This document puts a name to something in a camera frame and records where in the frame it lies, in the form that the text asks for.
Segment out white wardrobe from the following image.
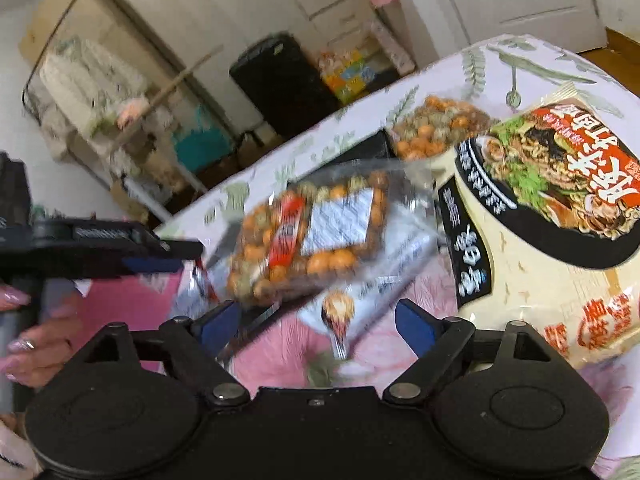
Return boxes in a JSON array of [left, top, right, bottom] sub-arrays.
[[92, 0, 416, 81]]

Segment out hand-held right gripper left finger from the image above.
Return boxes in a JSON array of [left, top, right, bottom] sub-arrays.
[[75, 300, 251, 408]]

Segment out black rectangular box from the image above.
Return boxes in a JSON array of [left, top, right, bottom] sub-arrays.
[[287, 129, 401, 193]]

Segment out black suitcase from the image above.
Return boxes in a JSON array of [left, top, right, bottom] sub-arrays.
[[229, 31, 343, 138]]

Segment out teal bag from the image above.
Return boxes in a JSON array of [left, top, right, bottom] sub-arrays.
[[171, 104, 237, 173]]

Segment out light blue snack packet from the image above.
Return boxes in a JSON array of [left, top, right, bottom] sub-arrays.
[[295, 230, 443, 361]]

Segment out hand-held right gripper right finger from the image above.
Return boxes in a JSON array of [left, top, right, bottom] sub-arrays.
[[382, 299, 566, 406]]

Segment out colourful stacked boxes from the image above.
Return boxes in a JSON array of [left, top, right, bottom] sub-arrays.
[[317, 47, 383, 107]]

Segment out person's left hand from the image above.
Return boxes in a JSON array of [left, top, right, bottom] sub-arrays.
[[0, 280, 93, 390]]

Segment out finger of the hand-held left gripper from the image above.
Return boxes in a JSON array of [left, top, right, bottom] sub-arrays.
[[31, 217, 205, 279]]

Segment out metal clothes drying rack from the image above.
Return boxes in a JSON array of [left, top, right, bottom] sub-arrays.
[[21, 0, 228, 196]]

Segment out cream instant noodle packet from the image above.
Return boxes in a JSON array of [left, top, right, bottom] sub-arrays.
[[437, 82, 640, 378]]

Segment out clear bag of coated peanuts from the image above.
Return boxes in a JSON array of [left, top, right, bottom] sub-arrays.
[[389, 94, 495, 162], [226, 159, 438, 308]]

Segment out silver snack packet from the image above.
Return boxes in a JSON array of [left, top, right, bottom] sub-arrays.
[[187, 264, 223, 308]]

